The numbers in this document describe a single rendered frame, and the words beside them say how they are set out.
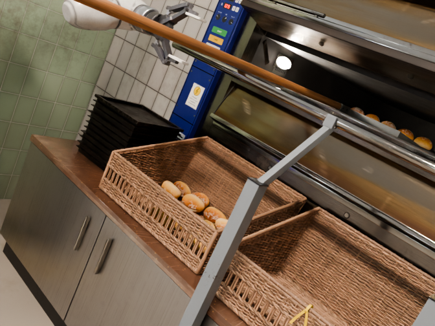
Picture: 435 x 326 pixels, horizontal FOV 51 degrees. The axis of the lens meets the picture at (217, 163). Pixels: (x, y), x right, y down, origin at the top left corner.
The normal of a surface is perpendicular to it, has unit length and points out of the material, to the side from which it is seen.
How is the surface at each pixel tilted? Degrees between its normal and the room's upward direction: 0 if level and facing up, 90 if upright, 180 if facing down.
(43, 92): 90
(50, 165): 90
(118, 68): 90
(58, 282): 90
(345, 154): 70
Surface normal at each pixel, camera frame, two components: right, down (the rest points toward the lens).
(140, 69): -0.63, -0.09
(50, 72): 0.67, 0.45
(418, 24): -0.45, -0.39
